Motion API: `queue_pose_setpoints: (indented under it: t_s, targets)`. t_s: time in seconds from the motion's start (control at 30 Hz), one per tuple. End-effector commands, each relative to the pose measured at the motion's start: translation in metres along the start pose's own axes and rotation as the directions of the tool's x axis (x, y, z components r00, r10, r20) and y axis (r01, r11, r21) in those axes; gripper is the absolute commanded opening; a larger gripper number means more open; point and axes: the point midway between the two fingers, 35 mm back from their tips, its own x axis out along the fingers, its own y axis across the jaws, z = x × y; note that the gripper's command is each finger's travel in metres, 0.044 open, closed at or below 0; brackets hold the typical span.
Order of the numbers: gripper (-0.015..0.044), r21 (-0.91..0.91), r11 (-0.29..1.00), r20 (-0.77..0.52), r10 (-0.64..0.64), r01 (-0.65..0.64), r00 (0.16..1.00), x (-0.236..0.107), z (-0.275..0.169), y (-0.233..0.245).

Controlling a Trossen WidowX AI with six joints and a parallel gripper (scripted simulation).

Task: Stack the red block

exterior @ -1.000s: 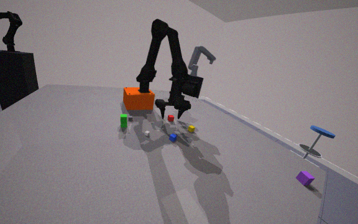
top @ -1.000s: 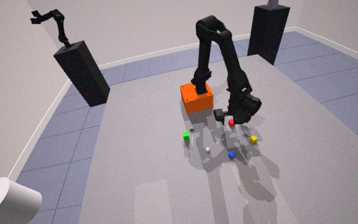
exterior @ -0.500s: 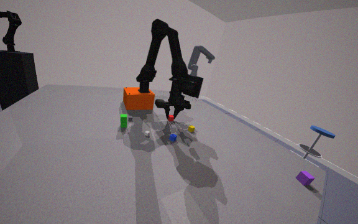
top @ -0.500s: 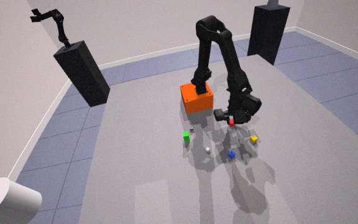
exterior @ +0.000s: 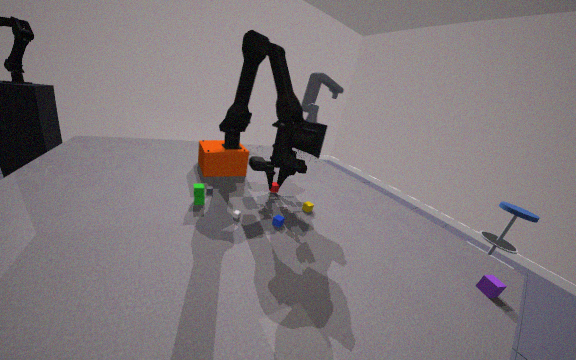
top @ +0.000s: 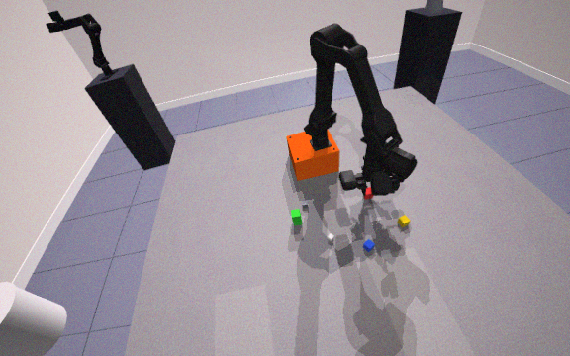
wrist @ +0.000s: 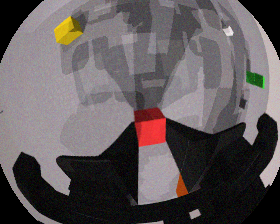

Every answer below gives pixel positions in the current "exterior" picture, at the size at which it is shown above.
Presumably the purple cube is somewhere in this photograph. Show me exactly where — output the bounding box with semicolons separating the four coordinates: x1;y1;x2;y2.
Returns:
476;275;507;298

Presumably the yellow block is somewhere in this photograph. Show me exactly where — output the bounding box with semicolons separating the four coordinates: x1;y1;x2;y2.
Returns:
302;201;314;213

